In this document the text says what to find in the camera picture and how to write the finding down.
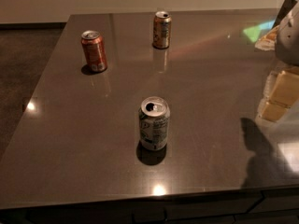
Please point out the brown gold soda can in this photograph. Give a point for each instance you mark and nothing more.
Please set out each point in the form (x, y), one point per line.
(161, 30)

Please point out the white green 7up can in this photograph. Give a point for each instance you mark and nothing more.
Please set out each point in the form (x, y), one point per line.
(154, 118)

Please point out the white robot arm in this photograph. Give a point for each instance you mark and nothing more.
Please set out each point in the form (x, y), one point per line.
(267, 42)

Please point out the red orange soda can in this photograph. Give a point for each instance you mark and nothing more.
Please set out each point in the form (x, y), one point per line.
(94, 50)

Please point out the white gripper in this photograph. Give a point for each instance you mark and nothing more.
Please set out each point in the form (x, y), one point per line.
(288, 44)

